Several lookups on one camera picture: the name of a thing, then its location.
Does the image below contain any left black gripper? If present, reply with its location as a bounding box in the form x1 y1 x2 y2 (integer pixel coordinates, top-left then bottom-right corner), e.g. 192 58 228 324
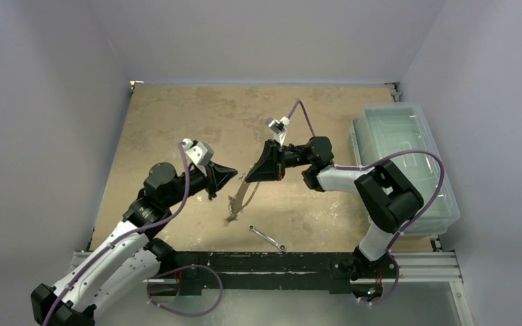
164 159 237 208

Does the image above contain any metal key organizer ring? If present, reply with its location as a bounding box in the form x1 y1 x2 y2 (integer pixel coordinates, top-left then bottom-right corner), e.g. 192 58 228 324
224 177 261 224

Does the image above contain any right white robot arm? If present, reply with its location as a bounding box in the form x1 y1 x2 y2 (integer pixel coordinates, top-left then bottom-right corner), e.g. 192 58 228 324
245 137 424 276

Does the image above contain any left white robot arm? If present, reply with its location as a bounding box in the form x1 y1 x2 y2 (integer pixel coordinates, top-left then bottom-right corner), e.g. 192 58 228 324
31 162 238 325

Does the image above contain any silver ratchet wrench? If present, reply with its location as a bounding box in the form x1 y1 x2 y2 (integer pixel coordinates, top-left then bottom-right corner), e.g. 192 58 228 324
248 225 286 252

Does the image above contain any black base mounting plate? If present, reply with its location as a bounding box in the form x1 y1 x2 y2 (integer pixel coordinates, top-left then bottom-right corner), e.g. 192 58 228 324
131 251 398 297

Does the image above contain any clear plastic storage bin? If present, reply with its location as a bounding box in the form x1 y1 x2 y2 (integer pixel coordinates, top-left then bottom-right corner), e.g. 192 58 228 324
350 103 460 236

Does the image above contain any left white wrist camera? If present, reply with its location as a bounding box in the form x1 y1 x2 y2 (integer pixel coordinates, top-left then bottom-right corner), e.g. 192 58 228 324
181 138 215 175

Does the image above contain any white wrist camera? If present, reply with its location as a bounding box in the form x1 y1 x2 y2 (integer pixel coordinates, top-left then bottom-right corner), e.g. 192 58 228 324
265 116 290 145
181 138 215 175

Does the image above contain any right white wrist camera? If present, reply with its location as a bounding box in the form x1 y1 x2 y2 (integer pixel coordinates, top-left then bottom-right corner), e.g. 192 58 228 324
265 116 290 145

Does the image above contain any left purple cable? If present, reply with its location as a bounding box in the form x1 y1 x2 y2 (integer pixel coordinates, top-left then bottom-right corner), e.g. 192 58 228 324
41 142 224 326

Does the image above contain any purple cable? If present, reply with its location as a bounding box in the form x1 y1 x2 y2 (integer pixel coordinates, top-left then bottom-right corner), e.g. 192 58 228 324
286 99 446 306
41 142 224 326

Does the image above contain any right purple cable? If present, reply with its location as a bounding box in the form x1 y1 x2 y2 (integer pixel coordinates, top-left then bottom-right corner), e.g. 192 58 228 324
286 99 446 306

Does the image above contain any aluminium frame rail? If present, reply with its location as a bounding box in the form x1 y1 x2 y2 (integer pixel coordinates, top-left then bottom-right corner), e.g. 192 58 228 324
54 251 475 326

